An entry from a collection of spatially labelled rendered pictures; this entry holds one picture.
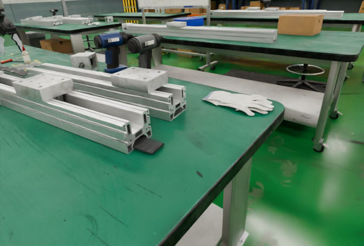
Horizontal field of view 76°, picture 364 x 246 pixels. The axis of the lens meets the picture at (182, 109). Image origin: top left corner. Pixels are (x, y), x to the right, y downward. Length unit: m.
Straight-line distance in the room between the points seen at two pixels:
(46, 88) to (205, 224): 0.83
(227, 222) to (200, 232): 0.16
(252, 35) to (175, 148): 1.47
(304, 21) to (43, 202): 2.15
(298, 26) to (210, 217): 1.72
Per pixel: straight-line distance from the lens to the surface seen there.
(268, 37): 1.92
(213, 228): 1.15
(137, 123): 0.64
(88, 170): 0.60
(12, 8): 12.82
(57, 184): 0.59
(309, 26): 2.29
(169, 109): 0.71
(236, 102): 0.81
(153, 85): 0.75
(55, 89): 0.83
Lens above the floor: 1.13
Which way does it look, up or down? 26 degrees down
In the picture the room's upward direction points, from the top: 3 degrees counter-clockwise
